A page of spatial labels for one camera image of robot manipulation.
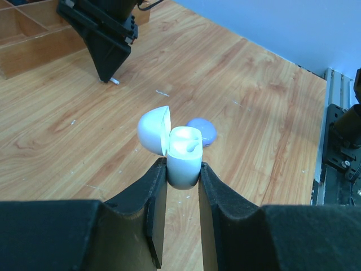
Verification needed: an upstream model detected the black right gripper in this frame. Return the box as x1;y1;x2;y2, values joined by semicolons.
56;1;138;82

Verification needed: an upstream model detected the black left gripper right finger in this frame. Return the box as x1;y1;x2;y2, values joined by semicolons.
199;163;360;270

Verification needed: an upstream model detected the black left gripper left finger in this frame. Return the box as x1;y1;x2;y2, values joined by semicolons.
1;158;167;270

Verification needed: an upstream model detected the white earbud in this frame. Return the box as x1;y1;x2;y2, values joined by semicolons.
110;78;120;85

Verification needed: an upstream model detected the white round charging case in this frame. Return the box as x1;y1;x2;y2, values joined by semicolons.
137;106;203;190

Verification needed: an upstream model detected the purple round charging case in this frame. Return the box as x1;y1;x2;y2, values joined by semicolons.
186;118;217;147

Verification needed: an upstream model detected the wooden divided tray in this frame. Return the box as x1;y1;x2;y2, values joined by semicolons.
1;1;151;79

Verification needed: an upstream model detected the aluminium frame rail right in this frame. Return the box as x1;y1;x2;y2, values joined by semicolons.
311;68;358;206

